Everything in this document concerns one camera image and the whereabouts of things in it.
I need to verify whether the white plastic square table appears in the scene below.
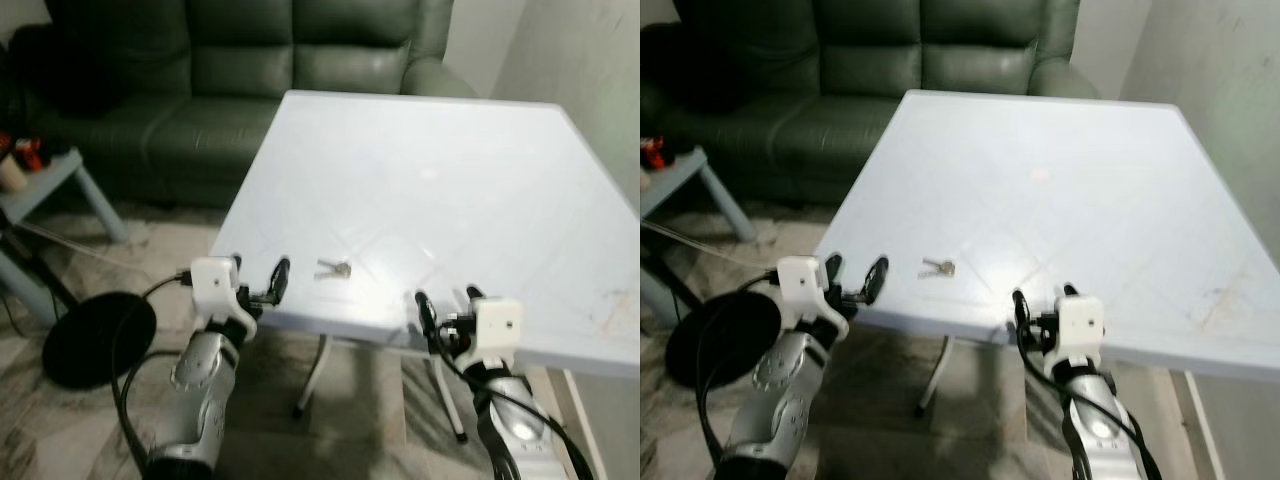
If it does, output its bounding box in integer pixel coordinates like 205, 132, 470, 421
815, 87, 1280, 480
207, 89, 641, 480

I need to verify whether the dark green leather sofa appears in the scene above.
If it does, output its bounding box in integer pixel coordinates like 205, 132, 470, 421
640, 0, 1103, 208
0, 0, 478, 208

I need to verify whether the grey side table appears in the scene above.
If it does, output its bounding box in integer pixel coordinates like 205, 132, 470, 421
640, 148, 758, 328
0, 148, 131, 326

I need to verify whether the black fabric pile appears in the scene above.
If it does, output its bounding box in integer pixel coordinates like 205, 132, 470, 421
8, 22, 113, 118
640, 20, 733, 118

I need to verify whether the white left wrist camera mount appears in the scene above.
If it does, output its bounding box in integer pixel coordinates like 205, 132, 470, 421
189, 256, 260, 323
776, 255, 847, 323

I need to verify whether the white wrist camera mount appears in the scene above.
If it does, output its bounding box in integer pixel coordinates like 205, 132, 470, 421
1054, 294, 1107, 363
189, 256, 260, 323
776, 255, 847, 323
468, 296, 525, 367

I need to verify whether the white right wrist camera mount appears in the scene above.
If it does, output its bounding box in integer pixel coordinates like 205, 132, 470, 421
468, 296, 525, 367
1054, 294, 1107, 363

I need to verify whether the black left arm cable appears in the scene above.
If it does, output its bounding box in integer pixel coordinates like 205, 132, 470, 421
110, 272, 193, 471
695, 270, 781, 471

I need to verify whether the white floor cable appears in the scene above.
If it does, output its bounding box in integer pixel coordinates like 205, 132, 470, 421
640, 221, 773, 273
10, 220, 153, 278

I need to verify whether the black pedestal fan stand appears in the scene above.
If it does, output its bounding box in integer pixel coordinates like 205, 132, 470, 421
640, 235, 783, 393
0, 225, 159, 392

